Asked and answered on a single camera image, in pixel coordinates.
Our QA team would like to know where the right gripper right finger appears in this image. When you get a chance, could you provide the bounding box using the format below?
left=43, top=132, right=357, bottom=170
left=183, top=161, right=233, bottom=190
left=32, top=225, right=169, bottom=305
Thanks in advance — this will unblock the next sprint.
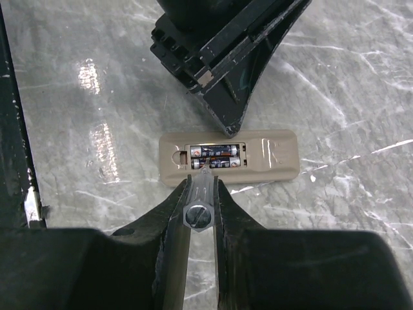
left=214, top=179, right=412, bottom=309

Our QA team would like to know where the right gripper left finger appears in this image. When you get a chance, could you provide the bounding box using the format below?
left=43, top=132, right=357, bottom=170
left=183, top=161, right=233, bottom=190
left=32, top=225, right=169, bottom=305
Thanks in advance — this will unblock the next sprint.
left=1, top=179, right=192, bottom=309

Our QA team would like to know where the upper AAA battery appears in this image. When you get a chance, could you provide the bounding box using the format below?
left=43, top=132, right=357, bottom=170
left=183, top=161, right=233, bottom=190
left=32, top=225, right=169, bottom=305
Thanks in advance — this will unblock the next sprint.
left=190, top=145, right=239, bottom=158

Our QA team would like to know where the aaa battery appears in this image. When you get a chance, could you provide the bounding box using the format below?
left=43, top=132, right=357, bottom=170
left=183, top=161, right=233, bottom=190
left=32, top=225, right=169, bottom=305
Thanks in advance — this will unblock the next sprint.
left=190, top=145, right=239, bottom=158
left=191, top=157, right=241, bottom=169

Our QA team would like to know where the lower AAA battery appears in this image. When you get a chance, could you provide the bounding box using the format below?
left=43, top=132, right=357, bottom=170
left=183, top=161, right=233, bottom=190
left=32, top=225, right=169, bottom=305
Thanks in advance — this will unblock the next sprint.
left=191, top=157, right=241, bottom=169

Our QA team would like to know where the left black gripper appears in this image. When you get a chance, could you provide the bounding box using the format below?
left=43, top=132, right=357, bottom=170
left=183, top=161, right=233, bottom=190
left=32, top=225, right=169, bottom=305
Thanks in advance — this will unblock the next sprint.
left=150, top=1, right=310, bottom=136

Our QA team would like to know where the black base frame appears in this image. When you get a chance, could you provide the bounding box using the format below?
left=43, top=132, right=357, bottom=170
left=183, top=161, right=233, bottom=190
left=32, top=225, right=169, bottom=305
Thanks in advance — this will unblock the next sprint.
left=1, top=16, right=46, bottom=228

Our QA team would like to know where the beige remote control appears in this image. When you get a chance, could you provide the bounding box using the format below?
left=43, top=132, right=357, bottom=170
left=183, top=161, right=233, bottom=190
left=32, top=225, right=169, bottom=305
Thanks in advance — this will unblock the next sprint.
left=159, top=130, right=300, bottom=187

